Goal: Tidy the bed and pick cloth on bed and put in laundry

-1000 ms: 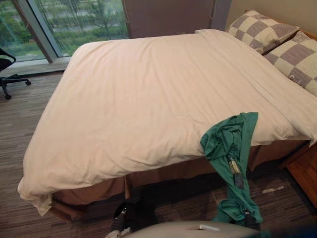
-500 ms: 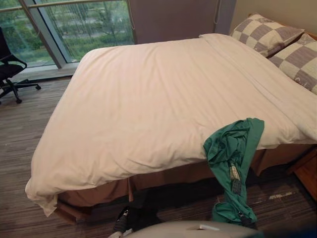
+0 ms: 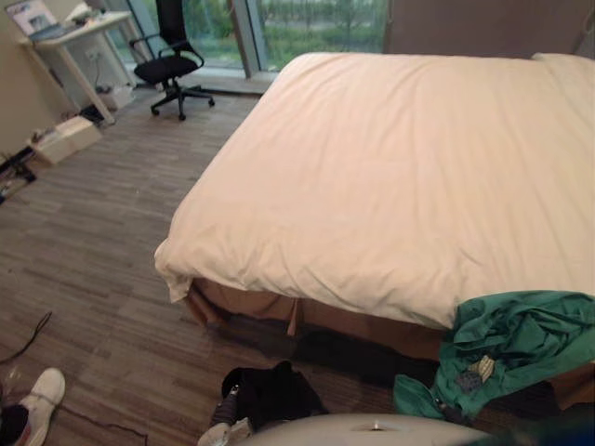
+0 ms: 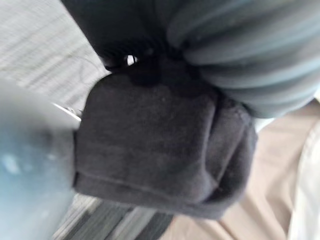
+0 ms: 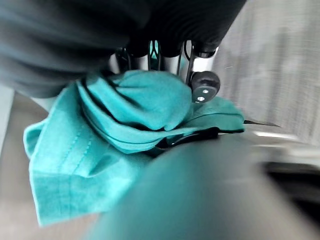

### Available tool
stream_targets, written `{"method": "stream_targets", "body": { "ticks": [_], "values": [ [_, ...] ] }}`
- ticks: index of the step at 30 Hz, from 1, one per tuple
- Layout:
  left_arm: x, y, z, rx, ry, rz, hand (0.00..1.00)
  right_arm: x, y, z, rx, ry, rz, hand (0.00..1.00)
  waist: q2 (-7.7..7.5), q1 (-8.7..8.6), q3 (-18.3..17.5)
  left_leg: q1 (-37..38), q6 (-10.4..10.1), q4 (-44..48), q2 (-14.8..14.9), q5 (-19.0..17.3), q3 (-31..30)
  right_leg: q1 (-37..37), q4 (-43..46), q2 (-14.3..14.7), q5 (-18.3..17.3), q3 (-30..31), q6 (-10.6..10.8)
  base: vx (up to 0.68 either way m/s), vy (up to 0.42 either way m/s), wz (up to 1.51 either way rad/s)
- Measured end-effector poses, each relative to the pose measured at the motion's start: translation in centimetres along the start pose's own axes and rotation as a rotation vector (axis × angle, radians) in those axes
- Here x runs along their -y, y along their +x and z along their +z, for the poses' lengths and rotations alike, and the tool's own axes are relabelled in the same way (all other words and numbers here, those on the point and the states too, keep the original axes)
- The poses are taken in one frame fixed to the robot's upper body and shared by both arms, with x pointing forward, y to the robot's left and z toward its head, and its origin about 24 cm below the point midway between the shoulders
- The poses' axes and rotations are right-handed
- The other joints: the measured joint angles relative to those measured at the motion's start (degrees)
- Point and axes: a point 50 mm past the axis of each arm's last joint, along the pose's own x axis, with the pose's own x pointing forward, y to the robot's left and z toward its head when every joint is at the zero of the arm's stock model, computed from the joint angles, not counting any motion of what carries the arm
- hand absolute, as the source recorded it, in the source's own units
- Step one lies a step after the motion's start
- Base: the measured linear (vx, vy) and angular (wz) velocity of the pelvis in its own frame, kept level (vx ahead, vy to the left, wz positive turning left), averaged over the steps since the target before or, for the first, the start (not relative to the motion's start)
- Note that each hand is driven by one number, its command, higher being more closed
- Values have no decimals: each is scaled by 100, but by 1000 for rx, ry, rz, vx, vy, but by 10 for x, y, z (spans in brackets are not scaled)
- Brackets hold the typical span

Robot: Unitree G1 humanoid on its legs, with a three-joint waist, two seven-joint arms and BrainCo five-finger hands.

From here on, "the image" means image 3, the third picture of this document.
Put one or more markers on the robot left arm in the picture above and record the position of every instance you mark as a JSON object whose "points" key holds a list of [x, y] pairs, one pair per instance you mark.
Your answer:
{"points": [[223, 425]]}

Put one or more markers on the white cardboard box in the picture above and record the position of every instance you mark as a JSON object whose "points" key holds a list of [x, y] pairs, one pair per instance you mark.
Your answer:
{"points": [[67, 138]]}

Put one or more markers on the black floor clutter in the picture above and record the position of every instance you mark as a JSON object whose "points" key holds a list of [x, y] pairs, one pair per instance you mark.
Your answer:
{"points": [[16, 169]]}

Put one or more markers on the white bed duvet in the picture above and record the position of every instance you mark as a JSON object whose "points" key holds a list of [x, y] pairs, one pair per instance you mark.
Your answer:
{"points": [[372, 176]]}

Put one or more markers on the green cloth garment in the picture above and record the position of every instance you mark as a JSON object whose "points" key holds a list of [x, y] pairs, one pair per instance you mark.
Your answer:
{"points": [[520, 334]]}

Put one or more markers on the tan bed base skirt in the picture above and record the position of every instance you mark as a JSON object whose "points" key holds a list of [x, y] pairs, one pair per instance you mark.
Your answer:
{"points": [[260, 304]]}

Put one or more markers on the white pillow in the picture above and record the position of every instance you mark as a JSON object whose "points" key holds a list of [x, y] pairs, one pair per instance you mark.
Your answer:
{"points": [[569, 67]]}

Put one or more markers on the brown padded headboard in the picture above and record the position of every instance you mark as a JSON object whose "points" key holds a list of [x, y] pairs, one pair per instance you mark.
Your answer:
{"points": [[474, 28]]}

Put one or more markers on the window frame pillar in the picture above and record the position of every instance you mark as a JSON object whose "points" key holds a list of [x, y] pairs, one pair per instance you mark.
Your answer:
{"points": [[244, 35]]}

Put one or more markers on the black office chair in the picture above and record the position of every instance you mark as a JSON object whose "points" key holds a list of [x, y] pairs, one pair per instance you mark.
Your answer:
{"points": [[167, 65]]}

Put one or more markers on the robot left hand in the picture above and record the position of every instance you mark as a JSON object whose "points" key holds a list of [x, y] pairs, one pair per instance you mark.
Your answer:
{"points": [[274, 395]]}

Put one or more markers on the small white box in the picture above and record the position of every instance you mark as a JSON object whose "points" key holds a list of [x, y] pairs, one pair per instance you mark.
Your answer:
{"points": [[116, 96]]}

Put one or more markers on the white desk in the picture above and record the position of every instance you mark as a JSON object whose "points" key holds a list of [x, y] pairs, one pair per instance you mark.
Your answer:
{"points": [[79, 35]]}

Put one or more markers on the open laptop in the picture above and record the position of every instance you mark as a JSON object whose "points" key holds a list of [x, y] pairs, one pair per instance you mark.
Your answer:
{"points": [[35, 21]]}

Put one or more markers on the grey robot torso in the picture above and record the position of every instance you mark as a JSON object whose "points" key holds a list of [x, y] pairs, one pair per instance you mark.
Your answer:
{"points": [[372, 432]]}

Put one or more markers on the person's white shoe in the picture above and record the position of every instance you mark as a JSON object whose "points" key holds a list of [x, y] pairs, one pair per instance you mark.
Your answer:
{"points": [[42, 404]]}

